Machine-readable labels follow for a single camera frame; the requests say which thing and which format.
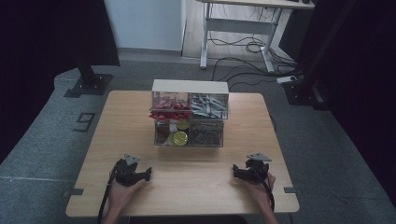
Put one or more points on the dark curtain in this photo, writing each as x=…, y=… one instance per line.
x=46, y=46
x=367, y=93

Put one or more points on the white metal frame desk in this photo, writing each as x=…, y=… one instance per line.
x=239, y=26

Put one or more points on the pile of silver packets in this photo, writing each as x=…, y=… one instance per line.
x=208, y=107

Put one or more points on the black slanted metal stand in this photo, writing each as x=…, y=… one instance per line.
x=306, y=84

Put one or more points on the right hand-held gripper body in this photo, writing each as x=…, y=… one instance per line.
x=257, y=171

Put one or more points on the clear drawer organizer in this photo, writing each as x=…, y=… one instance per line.
x=190, y=87

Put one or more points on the person's left hand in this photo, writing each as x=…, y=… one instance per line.
x=120, y=194

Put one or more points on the small yellow-green round lid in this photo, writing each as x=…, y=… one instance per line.
x=183, y=124

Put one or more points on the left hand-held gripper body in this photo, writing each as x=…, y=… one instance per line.
x=126, y=174

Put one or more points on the black stand with base plate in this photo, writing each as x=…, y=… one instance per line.
x=90, y=82

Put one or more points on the white power strip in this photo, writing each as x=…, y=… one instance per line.
x=286, y=79

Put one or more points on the large yellow-green round lid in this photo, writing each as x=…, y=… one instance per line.
x=180, y=138

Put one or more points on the person's right hand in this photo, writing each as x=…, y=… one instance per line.
x=260, y=193

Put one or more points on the pile of brown packets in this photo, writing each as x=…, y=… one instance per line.
x=205, y=134

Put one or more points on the pile of red packets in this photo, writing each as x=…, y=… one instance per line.
x=169, y=109

